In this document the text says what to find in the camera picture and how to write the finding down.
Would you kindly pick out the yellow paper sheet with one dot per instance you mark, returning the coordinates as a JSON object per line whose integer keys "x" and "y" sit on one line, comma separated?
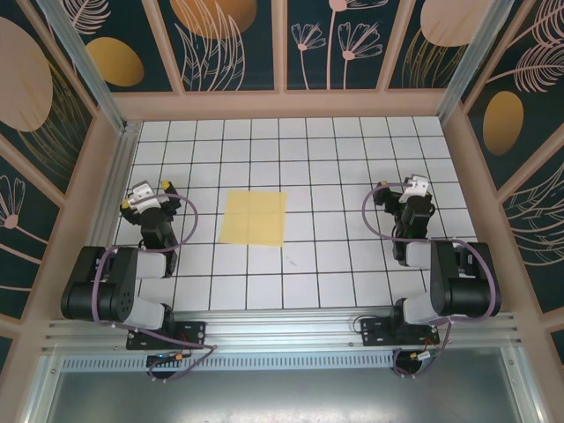
{"x": 253, "y": 218}

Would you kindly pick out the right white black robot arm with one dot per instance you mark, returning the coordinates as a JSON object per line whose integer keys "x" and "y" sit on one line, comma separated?
{"x": 467, "y": 291}

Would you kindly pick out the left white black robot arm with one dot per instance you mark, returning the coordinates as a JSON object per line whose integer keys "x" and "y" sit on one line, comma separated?
{"x": 110, "y": 282}

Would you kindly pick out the grey metal sheet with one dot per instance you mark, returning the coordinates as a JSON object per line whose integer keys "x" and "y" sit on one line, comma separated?
{"x": 282, "y": 396}

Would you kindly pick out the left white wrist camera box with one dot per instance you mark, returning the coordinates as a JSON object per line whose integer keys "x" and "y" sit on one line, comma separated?
{"x": 144, "y": 196}

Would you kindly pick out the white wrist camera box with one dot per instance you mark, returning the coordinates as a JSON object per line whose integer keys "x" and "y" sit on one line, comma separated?
{"x": 144, "y": 196}
{"x": 415, "y": 186}

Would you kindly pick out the aluminium side rail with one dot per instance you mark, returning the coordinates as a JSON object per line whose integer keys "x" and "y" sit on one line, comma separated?
{"x": 116, "y": 185}

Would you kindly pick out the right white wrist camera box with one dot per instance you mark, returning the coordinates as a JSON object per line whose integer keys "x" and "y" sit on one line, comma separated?
{"x": 415, "y": 186}

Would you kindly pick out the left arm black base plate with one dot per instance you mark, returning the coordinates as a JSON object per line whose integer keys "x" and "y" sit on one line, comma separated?
{"x": 194, "y": 335}

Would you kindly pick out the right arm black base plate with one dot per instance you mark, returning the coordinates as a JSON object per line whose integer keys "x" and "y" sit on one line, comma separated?
{"x": 374, "y": 335}

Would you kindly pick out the aluminium frame post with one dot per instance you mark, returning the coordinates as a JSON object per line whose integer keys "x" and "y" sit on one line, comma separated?
{"x": 473, "y": 57}
{"x": 83, "y": 66}

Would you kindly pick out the long aluminium mounting rail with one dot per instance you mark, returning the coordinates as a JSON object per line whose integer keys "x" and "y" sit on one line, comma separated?
{"x": 282, "y": 326}

